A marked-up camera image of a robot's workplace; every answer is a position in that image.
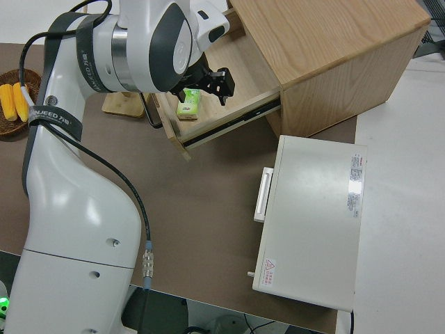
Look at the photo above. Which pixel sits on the wooden cabinet box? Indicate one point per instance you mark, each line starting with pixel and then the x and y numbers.
pixel 330 52

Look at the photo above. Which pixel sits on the green lit device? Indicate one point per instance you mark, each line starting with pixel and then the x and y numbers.
pixel 3 306

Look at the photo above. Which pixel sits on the woven wicker basket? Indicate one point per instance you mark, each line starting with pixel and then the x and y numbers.
pixel 14 130

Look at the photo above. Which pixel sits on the yellow corn cob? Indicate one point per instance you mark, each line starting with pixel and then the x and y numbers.
pixel 7 102
pixel 20 102

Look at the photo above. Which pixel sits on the green tissue pack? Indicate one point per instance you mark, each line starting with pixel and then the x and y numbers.
pixel 189 106

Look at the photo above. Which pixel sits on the wooden mug stand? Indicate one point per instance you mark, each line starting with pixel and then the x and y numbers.
pixel 118 104

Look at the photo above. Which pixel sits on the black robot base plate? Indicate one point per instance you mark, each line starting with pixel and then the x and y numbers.
pixel 163 313

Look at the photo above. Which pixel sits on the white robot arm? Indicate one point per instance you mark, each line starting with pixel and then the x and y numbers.
pixel 69 208

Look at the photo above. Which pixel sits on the brown table mat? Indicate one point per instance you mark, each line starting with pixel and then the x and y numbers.
pixel 208 208

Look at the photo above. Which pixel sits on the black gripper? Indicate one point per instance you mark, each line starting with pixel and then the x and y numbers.
pixel 217 81

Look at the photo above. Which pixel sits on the white countertop oven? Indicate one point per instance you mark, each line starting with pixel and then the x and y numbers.
pixel 313 222

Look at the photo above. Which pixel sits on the wooden drawer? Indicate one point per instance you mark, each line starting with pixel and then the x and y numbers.
pixel 226 116

